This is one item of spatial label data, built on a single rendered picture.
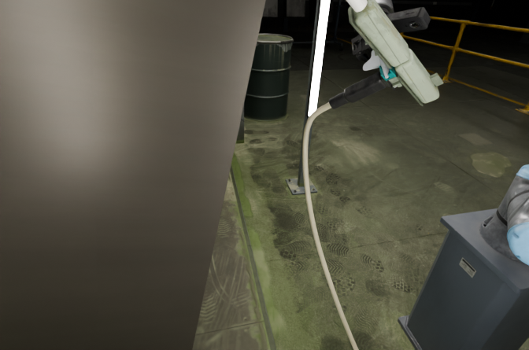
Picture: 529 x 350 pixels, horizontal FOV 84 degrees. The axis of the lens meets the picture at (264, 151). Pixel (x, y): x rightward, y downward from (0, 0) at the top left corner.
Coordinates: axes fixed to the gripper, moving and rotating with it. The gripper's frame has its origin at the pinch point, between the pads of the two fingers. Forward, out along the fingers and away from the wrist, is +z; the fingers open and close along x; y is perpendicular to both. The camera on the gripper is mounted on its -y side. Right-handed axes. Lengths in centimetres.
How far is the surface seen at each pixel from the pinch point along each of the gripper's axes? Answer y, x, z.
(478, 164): 26, -253, -83
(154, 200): 23, 35, 34
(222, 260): 121, -50, 26
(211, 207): 20.5, 27.5, 33.1
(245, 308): 100, -51, 48
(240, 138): 184, -98, -97
